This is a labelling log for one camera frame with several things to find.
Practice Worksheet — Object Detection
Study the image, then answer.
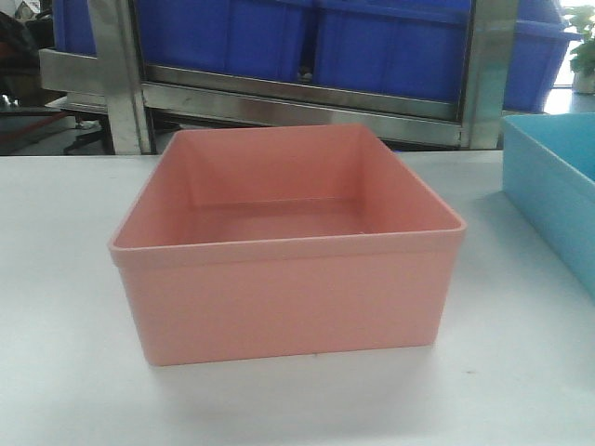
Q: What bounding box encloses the blue crate centre right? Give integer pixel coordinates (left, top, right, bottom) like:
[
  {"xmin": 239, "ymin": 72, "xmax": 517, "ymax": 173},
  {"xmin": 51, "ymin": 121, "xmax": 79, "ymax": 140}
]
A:
[{"xmin": 313, "ymin": 1, "xmax": 471, "ymax": 102}]

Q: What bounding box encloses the potted green plant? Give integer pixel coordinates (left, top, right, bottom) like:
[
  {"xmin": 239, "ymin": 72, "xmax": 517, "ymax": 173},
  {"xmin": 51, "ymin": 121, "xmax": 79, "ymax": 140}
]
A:
[{"xmin": 562, "ymin": 5, "xmax": 594, "ymax": 95}]

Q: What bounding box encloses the light blue plastic box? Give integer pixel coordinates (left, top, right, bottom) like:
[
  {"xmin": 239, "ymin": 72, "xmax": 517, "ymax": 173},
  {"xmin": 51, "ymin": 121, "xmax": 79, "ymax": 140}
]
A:
[{"xmin": 502, "ymin": 112, "xmax": 594, "ymax": 295}]

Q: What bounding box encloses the pink plastic box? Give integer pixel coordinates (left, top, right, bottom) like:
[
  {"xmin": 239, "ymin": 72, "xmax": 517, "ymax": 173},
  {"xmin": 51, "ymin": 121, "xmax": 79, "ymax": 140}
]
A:
[{"xmin": 109, "ymin": 125, "xmax": 467, "ymax": 366}]

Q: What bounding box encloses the stainless steel shelf rack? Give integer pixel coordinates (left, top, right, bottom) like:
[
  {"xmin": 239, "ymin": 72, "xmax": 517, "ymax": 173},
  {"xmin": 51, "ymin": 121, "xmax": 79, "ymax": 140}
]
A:
[{"xmin": 39, "ymin": 1, "xmax": 518, "ymax": 155}]

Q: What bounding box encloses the blue crate far left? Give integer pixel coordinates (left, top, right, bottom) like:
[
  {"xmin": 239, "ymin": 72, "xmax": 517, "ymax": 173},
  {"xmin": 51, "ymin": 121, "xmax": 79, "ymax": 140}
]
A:
[{"xmin": 52, "ymin": 0, "xmax": 97, "ymax": 56}]

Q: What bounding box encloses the blue crate far right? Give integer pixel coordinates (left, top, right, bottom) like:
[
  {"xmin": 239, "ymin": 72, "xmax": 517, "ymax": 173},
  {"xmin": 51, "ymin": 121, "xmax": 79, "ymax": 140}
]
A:
[{"xmin": 503, "ymin": 1, "xmax": 581, "ymax": 112}]

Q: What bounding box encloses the blue crate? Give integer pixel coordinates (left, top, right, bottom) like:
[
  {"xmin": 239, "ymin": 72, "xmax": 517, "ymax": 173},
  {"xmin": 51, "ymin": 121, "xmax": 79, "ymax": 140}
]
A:
[
  {"xmin": 503, "ymin": 1, "xmax": 581, "ymax": 112},
  {"xmin": 52, "ymin": 0, "xmax": 97, "ymax": 56},
  {"xmin": 136, "ymin": 1, "xmax": 314, "ymax": 82},
  {"xmin": 313, "ymin": 1, "xmax": 471, "ymax": 102}
]

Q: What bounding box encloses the blue crate centre left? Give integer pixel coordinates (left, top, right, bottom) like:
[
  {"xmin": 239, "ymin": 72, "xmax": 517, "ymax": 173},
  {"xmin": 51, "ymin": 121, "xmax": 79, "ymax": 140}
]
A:
[{"xmin": 136, "ymin": 1, "xmax": 314, "ymax": 82}]

